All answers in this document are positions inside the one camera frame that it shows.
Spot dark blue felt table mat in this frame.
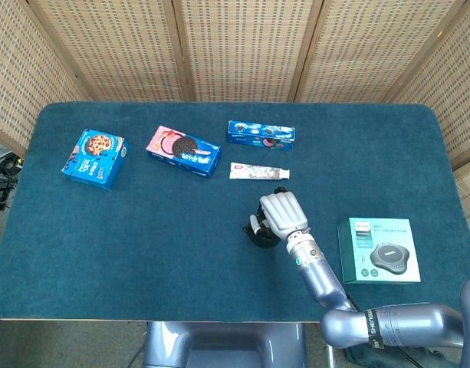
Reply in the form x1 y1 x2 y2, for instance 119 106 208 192
0 101 470 323

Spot slim blue Oreo box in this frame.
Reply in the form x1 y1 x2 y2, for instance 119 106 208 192
227 120 297 153

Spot teal speakerphone product box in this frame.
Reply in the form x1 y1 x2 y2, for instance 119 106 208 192
337 217 422 285

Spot blue pink Oreo box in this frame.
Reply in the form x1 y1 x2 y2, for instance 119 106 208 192
146 125 222 179

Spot grey-blue robot torso base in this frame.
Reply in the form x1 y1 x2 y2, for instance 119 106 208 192
142 320 308 368

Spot white floral toothpaste tube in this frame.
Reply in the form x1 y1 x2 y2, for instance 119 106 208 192
229 161 291 181

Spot blue chocolate chip cookie box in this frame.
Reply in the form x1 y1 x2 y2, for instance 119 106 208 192
61 128 131 191

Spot woven bamboo screen panel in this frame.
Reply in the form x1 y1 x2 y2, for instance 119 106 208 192
0 0 90 156
290 0 468 104
389 0 470 254
172 0 324 103
26 0 192 103

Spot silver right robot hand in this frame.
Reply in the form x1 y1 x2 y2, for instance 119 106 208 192
249 191 311 238

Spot small black object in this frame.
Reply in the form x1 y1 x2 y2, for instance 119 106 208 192
242 186 288 249

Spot black floor cables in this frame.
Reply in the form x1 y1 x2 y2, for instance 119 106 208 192
0 153 25 211

